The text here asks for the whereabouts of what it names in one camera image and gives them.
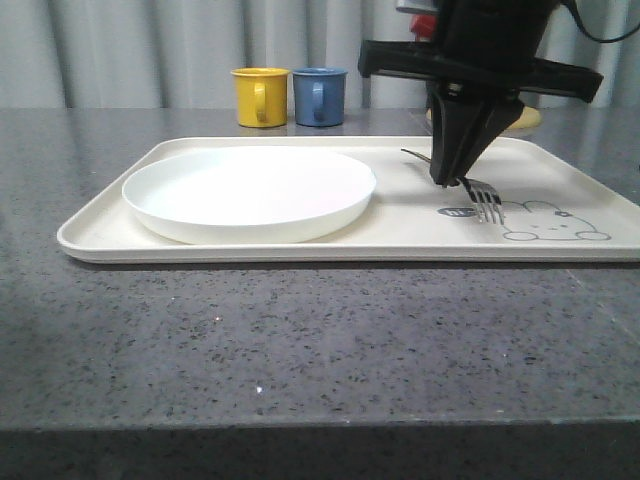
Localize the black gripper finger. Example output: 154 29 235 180
449 97 524 186
429 82 488 187

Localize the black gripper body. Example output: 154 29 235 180
358 0 603 103

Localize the silver metal fork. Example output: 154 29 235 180
400 147 505 226

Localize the white round plate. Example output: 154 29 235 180
122 146 376 244

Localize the wooden mug tree stand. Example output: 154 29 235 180
427 99 542 133

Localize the red mug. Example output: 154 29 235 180
410 14 437 41

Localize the cream rabbit serving tray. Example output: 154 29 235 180
57 136 639 264

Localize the blue mug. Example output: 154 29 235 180
292 67 347 127

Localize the yellow mug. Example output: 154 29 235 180
231 67 290 128

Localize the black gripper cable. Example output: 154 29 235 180
564 0 640 44

